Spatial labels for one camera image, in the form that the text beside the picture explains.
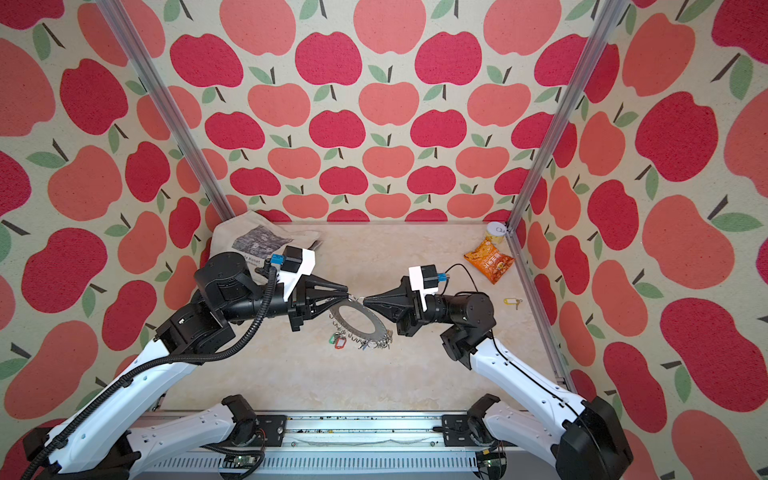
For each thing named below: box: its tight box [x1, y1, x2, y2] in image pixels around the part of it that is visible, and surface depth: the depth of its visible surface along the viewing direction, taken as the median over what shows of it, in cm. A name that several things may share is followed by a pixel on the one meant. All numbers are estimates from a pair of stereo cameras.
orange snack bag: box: [463, 237, 515, 285], surface depth 106 cm
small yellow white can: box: [486, 221, 507, 244], surface depth 114 cm
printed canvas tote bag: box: [209, 210, 323, 281], surface depth 109 cm
